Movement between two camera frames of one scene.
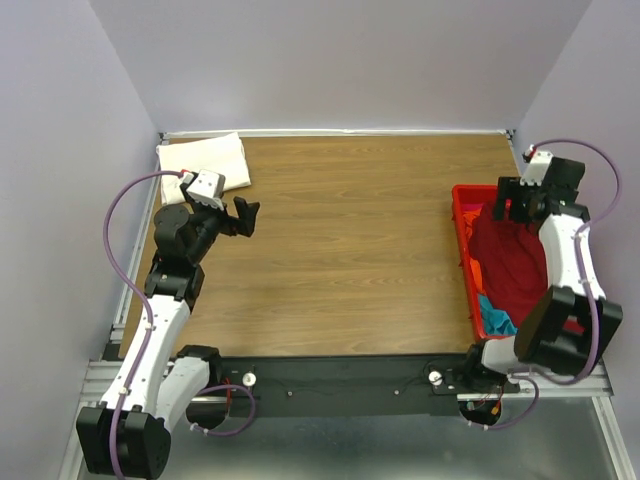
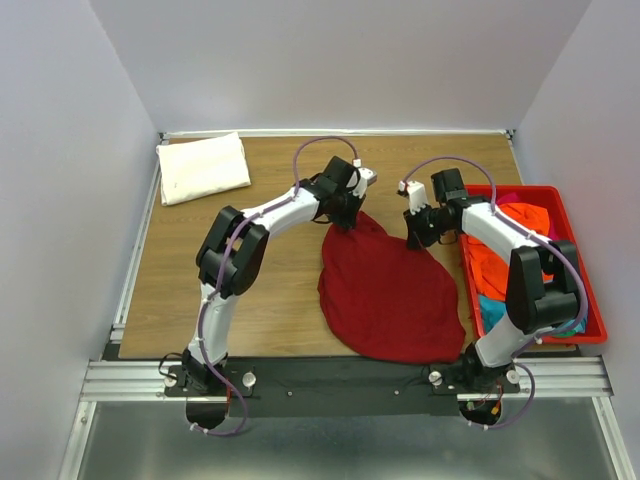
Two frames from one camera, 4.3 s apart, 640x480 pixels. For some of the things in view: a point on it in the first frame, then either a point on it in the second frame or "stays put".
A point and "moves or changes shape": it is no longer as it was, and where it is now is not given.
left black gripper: x=234 y=225 to x=348 y=221
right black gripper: x=506 y=190 to x=415 y=237
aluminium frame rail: x=545 y=386 stays put
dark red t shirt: x=512 y=264 moves or changes shape
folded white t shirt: x=221 y=154 stays put
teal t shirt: x=496 y=321 stays put
